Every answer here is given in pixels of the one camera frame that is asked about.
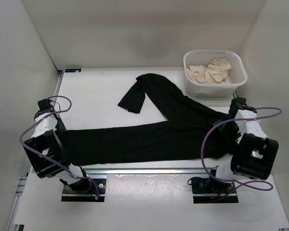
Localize black trousers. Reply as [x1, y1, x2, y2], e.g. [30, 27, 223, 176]
[59, 73, 232, 166]

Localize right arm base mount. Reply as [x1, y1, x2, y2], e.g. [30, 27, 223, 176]
[187, 177, 239, 204]

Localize beige crumpled garment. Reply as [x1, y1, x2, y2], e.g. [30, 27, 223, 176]
[187, 58, 232, 84]

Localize white plastic basket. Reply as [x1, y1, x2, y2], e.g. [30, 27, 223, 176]
[183, 50, 248, 97]

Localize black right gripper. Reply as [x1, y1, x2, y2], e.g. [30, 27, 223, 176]
[212, 114, 241, 145]

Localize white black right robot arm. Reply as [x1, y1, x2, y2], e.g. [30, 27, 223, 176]
[207, 97, 279, 193]

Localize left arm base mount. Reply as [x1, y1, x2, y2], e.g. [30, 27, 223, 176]
[61, 175, 107, 202]

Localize aluminium front rail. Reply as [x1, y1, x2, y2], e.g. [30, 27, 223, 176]
[85, 168, 206, 175]

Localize dark label sticker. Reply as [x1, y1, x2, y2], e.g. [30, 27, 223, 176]
[65, 68, 81, 73]

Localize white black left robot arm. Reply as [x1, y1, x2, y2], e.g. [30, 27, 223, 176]
[20, 97, 94, 193]

